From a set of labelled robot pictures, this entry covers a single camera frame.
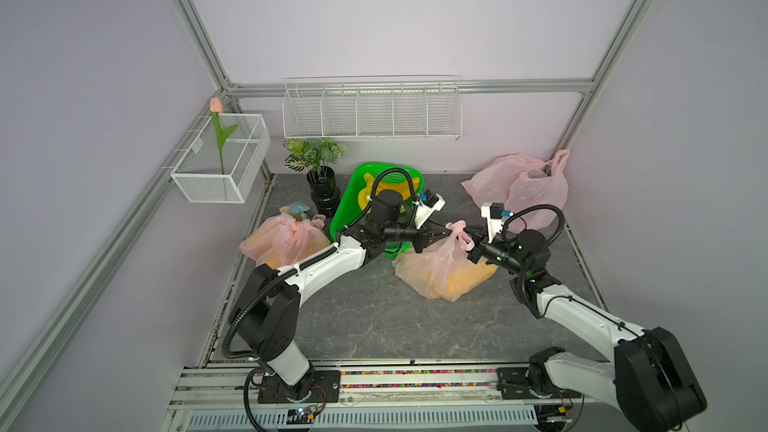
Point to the green variegated artificial plant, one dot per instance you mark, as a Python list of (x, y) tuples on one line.
[(313, 155)]

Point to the black ceramic vase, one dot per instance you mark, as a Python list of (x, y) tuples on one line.
[(324, 190)]

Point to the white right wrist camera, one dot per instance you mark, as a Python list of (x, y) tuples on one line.
[(496, 216)]

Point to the plain pink plastic bag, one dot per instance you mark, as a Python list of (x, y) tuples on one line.
[(519, 181)]

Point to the pink peach printed bag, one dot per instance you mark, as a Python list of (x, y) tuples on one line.
[(442, 269)]

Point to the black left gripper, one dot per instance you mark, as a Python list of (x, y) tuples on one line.
[(426, 231)]

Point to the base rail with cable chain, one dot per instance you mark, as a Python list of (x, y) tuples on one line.
[(371, 395)]

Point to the white wire wall basket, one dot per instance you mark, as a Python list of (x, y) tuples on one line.
[(197, 171)]

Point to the white wire wall shelf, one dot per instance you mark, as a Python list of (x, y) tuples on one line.
[(373, 107)]

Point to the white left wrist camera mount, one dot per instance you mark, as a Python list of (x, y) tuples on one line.
[(427, 203)]

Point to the yellow banana bunch in basket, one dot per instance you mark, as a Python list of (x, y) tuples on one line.
[(363, 197)]

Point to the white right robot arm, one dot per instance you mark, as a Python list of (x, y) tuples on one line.
[(645, 373)]

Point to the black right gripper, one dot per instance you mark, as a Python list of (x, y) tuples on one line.
[(478, 235)]

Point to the artificial pink tulip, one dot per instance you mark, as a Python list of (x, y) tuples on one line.
[(222, 134)]

